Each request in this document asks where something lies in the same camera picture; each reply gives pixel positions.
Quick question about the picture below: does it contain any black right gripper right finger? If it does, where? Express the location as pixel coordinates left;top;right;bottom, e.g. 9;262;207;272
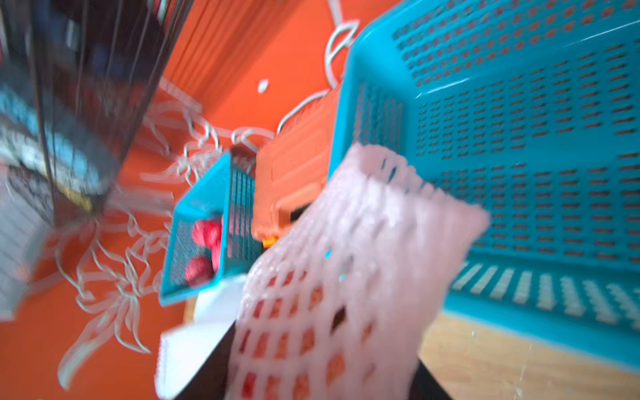
408;361;452;400

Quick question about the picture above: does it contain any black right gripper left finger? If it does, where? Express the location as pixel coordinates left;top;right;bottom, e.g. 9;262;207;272
176;323;236;400

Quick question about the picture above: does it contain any netted apple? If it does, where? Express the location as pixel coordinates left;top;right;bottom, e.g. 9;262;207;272
192;219;223;249
226;144;490;399
184;256;216;287

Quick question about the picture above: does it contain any teal basket with netted apples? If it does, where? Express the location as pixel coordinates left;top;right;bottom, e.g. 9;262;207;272
329;0;639;371

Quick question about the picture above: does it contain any white plastic tray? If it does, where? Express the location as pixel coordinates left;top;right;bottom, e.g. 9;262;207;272
154;274;247;399

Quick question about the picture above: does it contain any teal empty basket left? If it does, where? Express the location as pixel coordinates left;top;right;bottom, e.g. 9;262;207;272
159;153;263;307

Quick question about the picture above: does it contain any orange plastic tool case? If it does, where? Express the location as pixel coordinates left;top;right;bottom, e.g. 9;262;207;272
252;87;341;242

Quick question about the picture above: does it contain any black wire wall basket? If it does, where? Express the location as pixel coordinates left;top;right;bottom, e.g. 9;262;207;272
1;1;192;226

